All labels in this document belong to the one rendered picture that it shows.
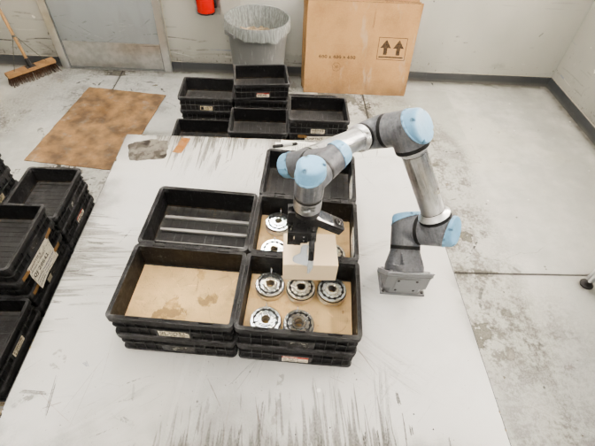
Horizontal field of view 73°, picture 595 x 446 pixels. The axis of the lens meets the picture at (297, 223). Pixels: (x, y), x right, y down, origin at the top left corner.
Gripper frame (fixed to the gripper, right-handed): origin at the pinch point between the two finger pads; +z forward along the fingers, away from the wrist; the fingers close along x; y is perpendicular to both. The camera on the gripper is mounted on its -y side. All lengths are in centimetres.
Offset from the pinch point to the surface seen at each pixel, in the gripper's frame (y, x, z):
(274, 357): 9.9, 16.2, 37.8
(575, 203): -217, -138, 111
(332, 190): -15, -57, 28
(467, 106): -173, -269, 111
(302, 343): 1.2, 17.5, 24.5
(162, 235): 55, -29, 28
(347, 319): -14.8, 7.4, 27.4
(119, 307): 61, 7, 22
